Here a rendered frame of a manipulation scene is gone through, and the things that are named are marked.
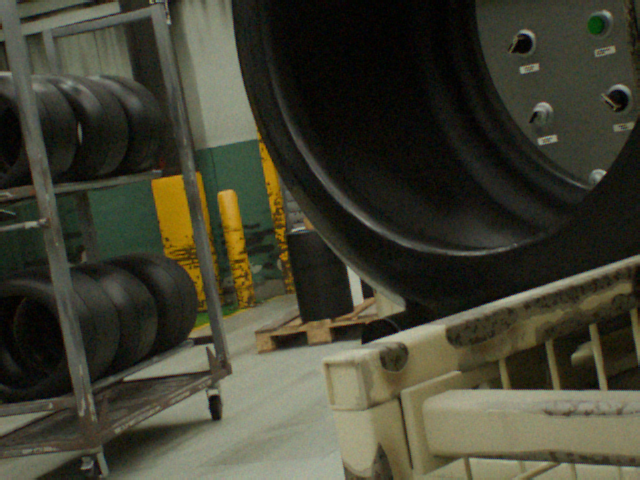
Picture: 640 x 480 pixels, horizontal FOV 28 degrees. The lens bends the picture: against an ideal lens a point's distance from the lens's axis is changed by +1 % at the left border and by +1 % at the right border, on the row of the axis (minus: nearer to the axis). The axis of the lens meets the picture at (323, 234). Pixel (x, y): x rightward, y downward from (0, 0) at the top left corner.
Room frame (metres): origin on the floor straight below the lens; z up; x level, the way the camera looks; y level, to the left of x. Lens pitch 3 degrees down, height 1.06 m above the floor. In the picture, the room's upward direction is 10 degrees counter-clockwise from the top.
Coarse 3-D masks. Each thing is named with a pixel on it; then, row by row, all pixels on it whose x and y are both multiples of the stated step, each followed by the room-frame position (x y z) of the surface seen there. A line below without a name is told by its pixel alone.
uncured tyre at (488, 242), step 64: (256, 0) 1.13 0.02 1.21; (320, 0) 1.27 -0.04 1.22; (384, 0) 1.33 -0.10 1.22; (448, 0) 1.32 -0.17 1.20; (256, 64) 1.14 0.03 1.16; (320, 64) 1.26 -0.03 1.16; (384, 64) 1.33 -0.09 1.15; (448, 64) 1.33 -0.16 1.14; (320, 128) 1.24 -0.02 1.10; (384, 128) 1.30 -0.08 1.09; (448, 128) 1.32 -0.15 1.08; (512, 128) 1.30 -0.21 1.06; (320, 192) 1.10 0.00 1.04; (384, 192) 1.24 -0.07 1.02; (448, 192) 1.29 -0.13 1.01; (512, 192) 1.28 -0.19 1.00; (576, 192) 1.24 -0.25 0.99; (384, 256) 1.06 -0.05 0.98; (448, 256) 1.01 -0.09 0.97; (512, 256) 0.96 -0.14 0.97; (576, 256) 0.93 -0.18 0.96
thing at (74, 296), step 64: (0, 0) 4.75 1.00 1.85; (0, 128) 5.55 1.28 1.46; (64, 128) 4.96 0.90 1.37; (128, 128) 5.48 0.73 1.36; (0, 192) 4.80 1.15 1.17; (64, 192) 5.34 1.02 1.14; (192, 192) 5.92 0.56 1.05; (64, 256) 4.77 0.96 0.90; (128, 256) 5.72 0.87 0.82; (0, 320) 5.29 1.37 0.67; (64, 320) 4.74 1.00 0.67; (128, 320) 5.22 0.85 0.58; (192, 320) 5.76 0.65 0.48; (0, 384) 4.96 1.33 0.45; (64, 384) 4.87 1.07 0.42; (128, 384) 6.04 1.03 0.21; (192, 384) 5.61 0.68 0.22; (0, 448) 4.90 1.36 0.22; (64, 448) 4.78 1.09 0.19
